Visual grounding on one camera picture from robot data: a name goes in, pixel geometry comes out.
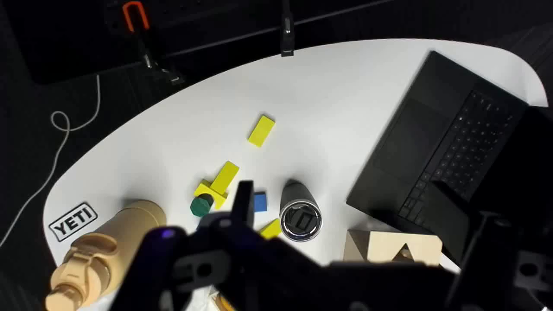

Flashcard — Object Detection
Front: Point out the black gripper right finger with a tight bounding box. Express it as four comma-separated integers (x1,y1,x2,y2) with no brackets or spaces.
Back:
431,180,553,311

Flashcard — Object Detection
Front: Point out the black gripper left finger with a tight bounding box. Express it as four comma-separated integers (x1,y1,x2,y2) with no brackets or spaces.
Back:
230,180,254,226

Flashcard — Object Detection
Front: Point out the blue cube block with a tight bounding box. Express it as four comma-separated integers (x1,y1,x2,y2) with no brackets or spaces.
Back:
253,192,268,213

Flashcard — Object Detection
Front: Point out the yellow triangle block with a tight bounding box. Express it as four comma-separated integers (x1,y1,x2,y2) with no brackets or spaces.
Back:
260,218,282,238

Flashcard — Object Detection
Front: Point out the green cylinder block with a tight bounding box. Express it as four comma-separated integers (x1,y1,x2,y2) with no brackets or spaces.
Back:
190,195,213,218

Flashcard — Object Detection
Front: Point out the yellow long block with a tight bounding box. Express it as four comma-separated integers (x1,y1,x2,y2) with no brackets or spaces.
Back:
211,161,239,194

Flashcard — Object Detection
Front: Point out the yellow square block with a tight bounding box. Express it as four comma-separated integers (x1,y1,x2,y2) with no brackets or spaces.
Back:
194,183,228,209

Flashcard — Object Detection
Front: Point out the yellow flat block far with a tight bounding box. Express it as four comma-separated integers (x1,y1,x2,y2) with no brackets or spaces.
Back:
247,114,275,147

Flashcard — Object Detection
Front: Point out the wooden sorting box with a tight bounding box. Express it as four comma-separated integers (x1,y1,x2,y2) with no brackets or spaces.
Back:
344,230,443,266

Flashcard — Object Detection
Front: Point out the black tumbler cup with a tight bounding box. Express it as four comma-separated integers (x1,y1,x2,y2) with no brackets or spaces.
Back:
280,180,322,240

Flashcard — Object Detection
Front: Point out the black laptop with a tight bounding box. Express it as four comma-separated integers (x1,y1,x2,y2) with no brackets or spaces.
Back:
348,52,553,261

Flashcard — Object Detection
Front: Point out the tan insulated water bottle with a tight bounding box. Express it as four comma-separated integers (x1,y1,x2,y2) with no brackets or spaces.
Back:
45,200,166,311

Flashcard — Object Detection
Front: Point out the YETI sticker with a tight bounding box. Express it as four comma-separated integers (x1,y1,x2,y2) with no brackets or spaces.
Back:
49,202,99,242

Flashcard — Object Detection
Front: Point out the white cable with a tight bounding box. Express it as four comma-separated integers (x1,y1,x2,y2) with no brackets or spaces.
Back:
0,73,104,249

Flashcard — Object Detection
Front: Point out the orange clamp handle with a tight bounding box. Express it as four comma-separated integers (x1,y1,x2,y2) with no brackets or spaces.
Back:
121,0,151,33

